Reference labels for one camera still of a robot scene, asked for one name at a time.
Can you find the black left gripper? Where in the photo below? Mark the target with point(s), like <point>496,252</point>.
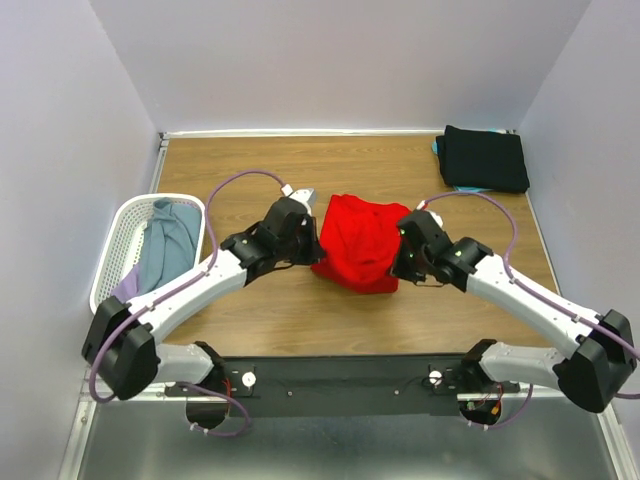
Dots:
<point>315,252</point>

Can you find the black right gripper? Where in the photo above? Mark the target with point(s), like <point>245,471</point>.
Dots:
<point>399,270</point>

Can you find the red t shirt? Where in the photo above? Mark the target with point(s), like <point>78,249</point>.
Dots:
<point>361,241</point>

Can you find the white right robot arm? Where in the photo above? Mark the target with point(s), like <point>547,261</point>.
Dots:
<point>589,358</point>

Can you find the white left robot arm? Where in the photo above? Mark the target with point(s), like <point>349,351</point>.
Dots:
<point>125,345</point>

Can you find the cyan folded t shirt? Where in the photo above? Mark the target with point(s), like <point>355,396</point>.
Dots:
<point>467,189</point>

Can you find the black folded t shirt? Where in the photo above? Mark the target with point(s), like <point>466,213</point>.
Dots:
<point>512,152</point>

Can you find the grey blue t shirt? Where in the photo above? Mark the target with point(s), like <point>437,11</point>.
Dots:
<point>170,241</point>

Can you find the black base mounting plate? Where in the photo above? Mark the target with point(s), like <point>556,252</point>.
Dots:
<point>333,386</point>

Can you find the white laundry basket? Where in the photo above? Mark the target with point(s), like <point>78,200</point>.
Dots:
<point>124,241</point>

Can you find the lavender t shirt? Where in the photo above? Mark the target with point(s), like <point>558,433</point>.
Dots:
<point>128,287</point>

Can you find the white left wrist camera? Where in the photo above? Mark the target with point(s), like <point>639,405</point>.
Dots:
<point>306,196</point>

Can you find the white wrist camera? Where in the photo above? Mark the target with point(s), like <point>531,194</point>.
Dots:
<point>306,196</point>
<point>423,206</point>

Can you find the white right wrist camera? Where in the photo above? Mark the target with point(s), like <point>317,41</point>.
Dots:
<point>423,206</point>

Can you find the aluminium frame rail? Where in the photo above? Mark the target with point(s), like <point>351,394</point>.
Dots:
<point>150,439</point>

